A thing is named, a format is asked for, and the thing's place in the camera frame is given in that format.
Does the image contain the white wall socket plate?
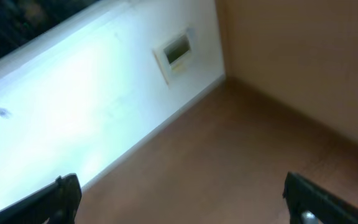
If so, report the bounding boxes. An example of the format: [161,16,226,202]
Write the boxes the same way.
[153,26,198,86]

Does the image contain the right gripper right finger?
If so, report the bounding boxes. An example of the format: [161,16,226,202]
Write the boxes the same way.
[283,172,358,224]

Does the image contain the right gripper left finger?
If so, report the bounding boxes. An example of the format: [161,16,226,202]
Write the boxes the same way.
[0,174,82,224]

